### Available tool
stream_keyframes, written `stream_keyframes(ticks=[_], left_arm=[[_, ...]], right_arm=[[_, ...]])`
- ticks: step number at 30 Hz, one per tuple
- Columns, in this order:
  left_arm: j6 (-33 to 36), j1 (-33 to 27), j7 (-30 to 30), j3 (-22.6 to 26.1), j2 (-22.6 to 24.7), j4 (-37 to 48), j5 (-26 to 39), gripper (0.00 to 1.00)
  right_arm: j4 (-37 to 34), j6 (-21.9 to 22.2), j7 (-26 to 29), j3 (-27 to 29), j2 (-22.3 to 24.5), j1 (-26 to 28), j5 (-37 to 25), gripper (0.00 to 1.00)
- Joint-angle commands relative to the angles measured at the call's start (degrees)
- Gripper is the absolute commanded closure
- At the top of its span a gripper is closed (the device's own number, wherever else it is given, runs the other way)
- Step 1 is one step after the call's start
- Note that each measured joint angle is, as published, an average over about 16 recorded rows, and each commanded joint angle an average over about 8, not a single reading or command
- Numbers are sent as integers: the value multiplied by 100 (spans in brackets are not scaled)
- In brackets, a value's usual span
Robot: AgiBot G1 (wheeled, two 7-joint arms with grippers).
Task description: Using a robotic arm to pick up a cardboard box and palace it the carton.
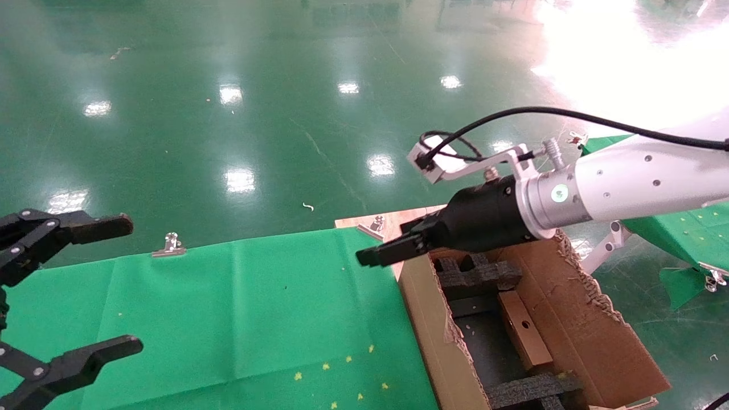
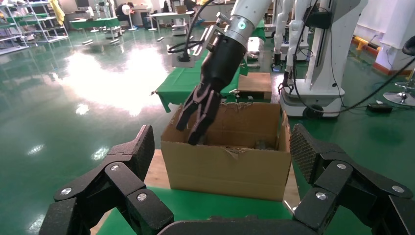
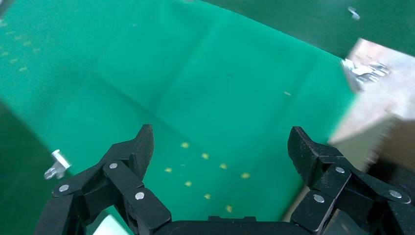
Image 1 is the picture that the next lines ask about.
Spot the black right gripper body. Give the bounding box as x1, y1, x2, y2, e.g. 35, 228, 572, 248
427, 175, 528, 254

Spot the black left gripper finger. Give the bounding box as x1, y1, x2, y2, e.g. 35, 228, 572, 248
0, 209, 135, 288
0, 336, 144, 410

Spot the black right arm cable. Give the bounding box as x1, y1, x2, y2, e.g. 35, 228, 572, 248
419, 106, 729, 170

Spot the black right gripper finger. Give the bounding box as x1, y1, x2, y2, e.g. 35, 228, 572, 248
400, 211, 442, 235
356, 231, 433, 268

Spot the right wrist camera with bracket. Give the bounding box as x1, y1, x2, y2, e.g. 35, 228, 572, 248
406, 134, 564, 186

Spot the small brown cardboard box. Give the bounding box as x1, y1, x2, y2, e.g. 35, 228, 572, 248
497, 290, 555, 371

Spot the black foam block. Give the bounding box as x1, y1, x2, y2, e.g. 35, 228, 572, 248
436, 253, 523, 302
484, 370, 585, 410

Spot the green table cloth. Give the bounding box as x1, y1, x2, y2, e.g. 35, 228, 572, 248
580, 134, 729, 311
0, 227, 439, 410

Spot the large open cardboard carton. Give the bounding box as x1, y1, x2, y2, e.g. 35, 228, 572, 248
398, 228, 671, 410

